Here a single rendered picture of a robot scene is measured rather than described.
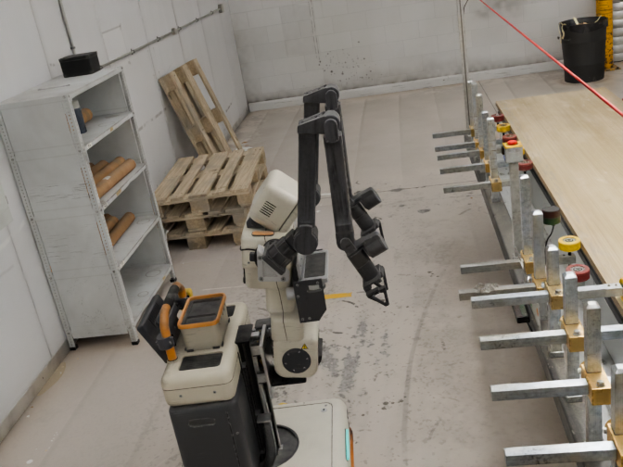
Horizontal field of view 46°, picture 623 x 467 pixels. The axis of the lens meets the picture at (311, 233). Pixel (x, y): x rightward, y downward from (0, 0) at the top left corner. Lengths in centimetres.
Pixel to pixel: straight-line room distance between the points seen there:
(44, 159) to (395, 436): 241
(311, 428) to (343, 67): 769
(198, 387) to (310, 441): 63
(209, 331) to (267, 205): 52
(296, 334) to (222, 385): 31
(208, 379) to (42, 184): 215
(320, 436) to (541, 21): 809
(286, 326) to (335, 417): 65
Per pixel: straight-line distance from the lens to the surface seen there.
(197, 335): 267
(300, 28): 1025
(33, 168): 439
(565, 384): 202
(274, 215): 244
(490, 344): 221
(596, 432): 217
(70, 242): 448
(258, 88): 1047
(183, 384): 259
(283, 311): 263
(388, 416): 356
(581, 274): 269
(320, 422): 311
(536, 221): 265
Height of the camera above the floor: 211
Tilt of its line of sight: 22 degrees down
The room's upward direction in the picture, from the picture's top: 10 degrees counter-clockwise
